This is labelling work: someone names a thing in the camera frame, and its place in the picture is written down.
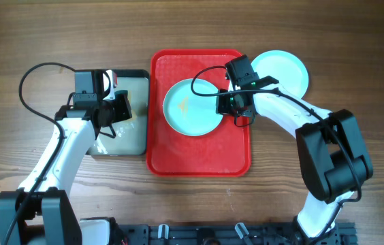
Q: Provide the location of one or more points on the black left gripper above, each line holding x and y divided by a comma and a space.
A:
122, 107

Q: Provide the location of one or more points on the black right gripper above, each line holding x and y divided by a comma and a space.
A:
226, 103

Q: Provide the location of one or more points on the mint green plate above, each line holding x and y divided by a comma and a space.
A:
190, 114

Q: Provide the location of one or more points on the light blue plate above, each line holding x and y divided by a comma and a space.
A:
286, 68

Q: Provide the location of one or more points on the green and yellow sponge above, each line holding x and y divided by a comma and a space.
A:
122, 108

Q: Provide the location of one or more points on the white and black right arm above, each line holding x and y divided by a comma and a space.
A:
334, 160

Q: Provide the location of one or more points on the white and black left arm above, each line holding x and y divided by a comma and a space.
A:
39, 210

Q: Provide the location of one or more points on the black rectangular water tray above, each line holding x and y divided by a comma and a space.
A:
131, 134

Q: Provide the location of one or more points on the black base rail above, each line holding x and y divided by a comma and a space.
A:
266, 234

